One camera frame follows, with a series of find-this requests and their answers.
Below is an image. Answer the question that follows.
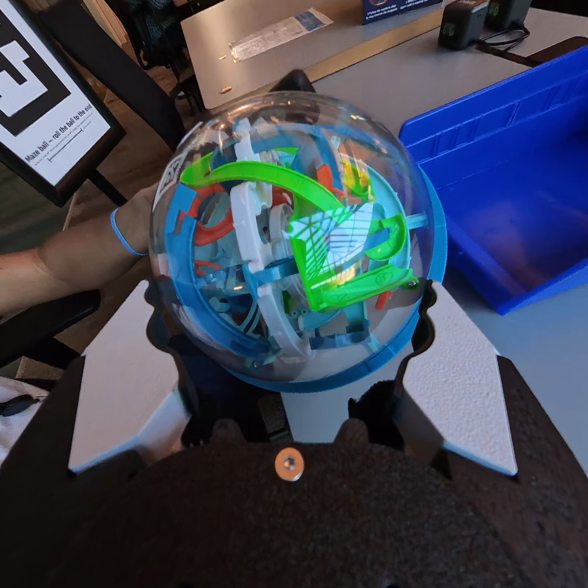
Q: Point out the dark blue printed box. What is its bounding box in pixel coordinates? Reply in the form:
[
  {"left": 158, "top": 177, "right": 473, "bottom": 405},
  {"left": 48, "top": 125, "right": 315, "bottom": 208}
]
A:
[{"left": 361, "top": 0, "right": 444, "bottom": 26}]

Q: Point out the person's white shirt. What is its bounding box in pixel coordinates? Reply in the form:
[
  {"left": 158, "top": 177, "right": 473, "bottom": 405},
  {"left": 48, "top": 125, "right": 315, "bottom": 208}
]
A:
[{"left": 0, "top": 376, "right": 50, "bottom": 462}]

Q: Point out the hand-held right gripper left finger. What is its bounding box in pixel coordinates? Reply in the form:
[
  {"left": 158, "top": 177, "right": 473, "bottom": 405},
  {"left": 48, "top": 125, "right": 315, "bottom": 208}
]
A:
[{"left": 68, "top": 281, "right": 192, "bottom": 475}]

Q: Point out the black chair armrest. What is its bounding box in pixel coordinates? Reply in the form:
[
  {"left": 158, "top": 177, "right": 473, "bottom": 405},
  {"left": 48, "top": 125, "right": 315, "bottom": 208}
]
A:
[{"left": 0, "top": 288, "right": 103, "bottom": 369}]

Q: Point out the black charger cube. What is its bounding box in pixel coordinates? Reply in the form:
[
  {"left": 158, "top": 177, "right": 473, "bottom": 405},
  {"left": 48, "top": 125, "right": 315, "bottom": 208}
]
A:
[
  {"left": 437, "top": 0, "right": 490, "bottom": 51},
  {"left": 486, "top": 0, "right": 534, "bottom": 32}
]

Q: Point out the printed paper sheet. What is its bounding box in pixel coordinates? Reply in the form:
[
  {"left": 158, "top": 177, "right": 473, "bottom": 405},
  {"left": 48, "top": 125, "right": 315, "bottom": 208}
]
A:
[{"left": 228, "top": 6, "right": 334, "bottom": 63}]

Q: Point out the blue wristband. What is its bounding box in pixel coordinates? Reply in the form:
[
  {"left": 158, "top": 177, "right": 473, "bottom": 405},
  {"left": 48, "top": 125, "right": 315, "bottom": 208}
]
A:
[{"left": 110, "top": 207, "right": 149, "bottom": 257}]

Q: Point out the person's left hand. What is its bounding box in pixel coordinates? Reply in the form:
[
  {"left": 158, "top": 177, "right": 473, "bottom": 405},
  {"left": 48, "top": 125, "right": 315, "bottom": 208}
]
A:
[{"left": 115, "top": 183, "right": 160, "bottom": 256}]

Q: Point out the person's left forearm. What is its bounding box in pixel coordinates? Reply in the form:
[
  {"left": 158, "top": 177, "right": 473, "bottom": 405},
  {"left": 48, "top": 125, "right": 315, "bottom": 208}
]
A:
[{"left": 0, "top": 215, "right": 131, "bottom": 319}]

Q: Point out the clear plastic maze ball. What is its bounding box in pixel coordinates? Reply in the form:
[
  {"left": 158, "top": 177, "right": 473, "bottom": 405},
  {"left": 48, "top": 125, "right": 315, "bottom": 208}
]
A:
[{"left": 148, "top": 89, "right": 449, "bottom": 394}]

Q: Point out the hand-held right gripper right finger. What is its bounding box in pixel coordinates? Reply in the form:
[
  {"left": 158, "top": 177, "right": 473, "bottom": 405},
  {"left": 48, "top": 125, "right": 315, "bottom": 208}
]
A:
[{"left": 394, "top": 281, "right": 520, "bottom": 477}]

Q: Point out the blue plastic bin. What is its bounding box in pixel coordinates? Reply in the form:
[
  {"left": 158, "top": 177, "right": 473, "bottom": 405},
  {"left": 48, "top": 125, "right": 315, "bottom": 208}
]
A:
[{"left": 398, "top": 45, "right": 588, "bottom": 317}]

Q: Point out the black charger cable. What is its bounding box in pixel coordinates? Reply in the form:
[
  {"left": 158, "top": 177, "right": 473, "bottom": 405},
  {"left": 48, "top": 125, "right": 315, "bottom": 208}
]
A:
[{"left": 474, "top": 27, "right": 532, "bottom": 52}]

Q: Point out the black framed task sign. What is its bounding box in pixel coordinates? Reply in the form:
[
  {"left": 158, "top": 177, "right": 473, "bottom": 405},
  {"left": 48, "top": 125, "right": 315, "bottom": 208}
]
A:
[{"left": 0, "top": 0, "right": 127, "bottom": 208}]

